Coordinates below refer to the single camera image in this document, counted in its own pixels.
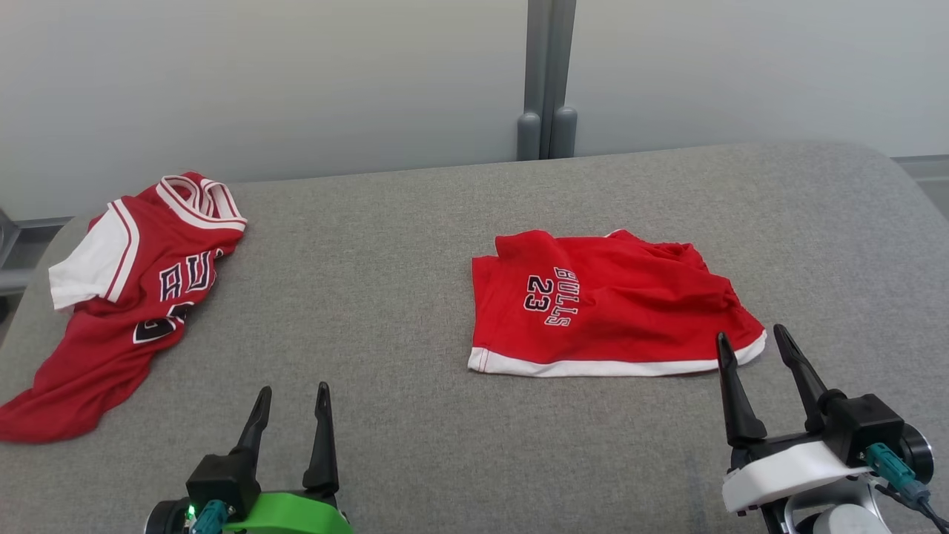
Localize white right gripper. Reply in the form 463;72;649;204
715;324;874;515

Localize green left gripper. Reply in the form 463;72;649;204
222;382;355;534

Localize red basketball shorts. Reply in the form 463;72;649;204
467;228;768;378

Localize red white-sleeved basketball jersey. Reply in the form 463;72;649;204
0;172;248;444

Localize teal plug left camera cable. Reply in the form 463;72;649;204
189;501;229;534

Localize teal plug camera cable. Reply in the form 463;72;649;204
865;443;949;532
189;501;229;534

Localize teal plug right camera cable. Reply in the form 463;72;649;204
865;443;949;532

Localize grey partition bottom rail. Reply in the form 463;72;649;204
893;154;949;183
0;214;75;232

